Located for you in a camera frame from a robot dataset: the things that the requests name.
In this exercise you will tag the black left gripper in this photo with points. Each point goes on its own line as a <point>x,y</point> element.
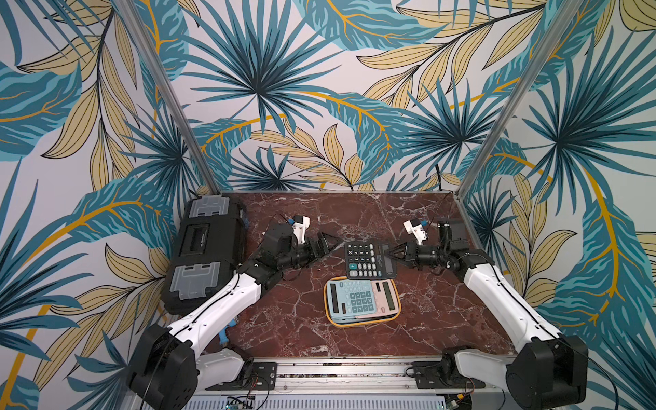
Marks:
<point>316,253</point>

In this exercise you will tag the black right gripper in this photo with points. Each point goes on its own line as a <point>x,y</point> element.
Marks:
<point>412,254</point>

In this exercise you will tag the black upside-down calculator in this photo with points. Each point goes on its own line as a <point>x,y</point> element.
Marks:
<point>368,261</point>

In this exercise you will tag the pink calculator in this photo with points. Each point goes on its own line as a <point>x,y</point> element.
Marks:
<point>386,298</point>

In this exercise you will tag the yellow plastic tray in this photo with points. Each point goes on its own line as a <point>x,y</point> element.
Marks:
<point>363,321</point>

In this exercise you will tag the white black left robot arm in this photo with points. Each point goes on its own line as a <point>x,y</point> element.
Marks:
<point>169,364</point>

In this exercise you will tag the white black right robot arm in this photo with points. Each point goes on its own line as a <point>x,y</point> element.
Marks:
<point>547,369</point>

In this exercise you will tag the black plastic toolbox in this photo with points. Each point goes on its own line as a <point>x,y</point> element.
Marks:
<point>208,250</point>

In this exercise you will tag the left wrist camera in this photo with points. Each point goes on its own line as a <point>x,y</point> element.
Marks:
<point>299,225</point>

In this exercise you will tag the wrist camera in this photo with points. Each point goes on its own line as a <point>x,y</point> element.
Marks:
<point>299,225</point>
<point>417,228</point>

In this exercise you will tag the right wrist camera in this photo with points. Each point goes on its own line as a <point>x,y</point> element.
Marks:
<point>417,228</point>

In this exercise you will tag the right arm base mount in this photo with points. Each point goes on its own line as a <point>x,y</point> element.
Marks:
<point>441,375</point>

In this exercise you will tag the aluminium front rail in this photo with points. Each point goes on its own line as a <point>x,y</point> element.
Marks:
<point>343,383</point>

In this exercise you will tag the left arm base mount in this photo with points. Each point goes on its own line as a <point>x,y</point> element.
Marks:
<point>255,376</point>

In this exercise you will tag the right aluminium corner post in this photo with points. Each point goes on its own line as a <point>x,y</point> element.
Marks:
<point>534,66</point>

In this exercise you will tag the aluminium corner post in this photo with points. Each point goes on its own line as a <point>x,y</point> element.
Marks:
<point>140,36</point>
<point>534,66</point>

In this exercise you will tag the left aluminium corner post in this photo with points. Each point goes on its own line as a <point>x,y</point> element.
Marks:
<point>140,36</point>

